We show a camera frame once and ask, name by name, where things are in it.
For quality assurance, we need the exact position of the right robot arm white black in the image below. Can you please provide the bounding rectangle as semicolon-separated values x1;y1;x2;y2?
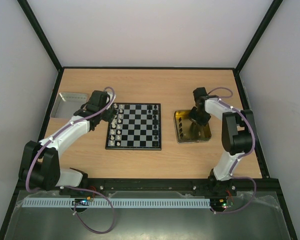
189;87;257;196

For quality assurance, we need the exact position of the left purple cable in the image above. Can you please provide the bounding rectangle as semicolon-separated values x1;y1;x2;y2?
26;85;117;235

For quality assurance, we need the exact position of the gold tin box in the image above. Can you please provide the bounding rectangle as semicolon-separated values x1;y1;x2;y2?
173;110;212;144

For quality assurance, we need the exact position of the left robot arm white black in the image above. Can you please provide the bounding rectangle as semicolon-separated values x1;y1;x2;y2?
18;86;116;193

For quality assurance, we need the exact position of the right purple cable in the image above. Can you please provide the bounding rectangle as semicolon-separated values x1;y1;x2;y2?
207;86;258;215

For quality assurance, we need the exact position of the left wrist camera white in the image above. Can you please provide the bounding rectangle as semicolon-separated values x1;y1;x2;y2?
105;89;116;106

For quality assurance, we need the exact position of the white slotted cable duct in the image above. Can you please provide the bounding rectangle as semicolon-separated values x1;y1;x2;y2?
21;197;211;209

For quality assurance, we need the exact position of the black silver chess board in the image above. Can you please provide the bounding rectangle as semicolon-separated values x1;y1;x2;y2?
105;102;162;151

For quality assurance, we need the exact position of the silver tin lid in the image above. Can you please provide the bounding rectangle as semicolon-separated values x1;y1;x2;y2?
50;92;88;119

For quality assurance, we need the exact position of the purple cable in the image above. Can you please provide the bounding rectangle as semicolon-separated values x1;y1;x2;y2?
26;85;117;235
207;86;258;215

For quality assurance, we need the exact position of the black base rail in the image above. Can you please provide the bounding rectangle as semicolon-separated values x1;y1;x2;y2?
17;177;283;198

